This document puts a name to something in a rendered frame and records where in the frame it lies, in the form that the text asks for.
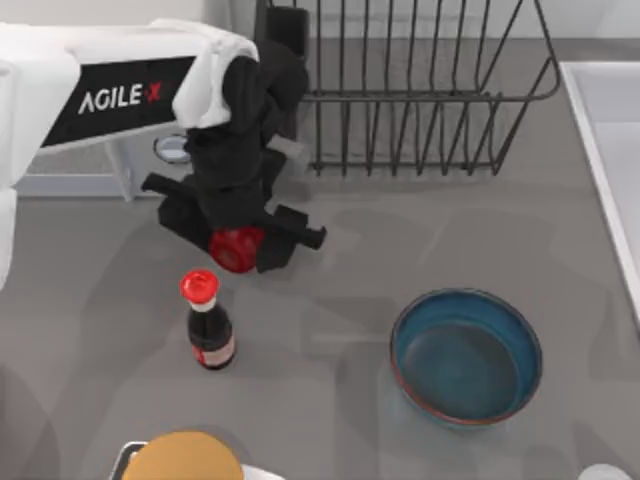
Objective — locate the red round object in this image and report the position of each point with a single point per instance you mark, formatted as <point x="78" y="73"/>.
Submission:
<point x="235" y="251"/>

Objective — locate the small grey round dish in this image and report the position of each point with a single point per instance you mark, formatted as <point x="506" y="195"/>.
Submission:
<point x="169" y="149"/>

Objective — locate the dark bottle with red cap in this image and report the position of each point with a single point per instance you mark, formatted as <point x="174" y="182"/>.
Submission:
<point x="212" y="335"/>

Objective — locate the black box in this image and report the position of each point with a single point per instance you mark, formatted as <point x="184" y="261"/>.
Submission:
<point x="280" y="25"/>

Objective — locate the blue bowl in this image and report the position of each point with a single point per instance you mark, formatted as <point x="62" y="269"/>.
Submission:
<point x="467" y="357"/>

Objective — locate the white flat object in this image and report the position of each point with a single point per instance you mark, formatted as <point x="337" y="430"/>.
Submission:
<point x="262" y="473"/>

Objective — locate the round brown bread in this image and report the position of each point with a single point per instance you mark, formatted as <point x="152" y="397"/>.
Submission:
<point x="182" y="457"/>

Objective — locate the grey basket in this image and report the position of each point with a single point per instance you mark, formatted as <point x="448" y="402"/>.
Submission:
<point x="125" y="457"/>

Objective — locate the white rounded object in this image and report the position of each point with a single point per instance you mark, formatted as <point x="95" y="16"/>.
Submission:
<point x="604" y="473"/>

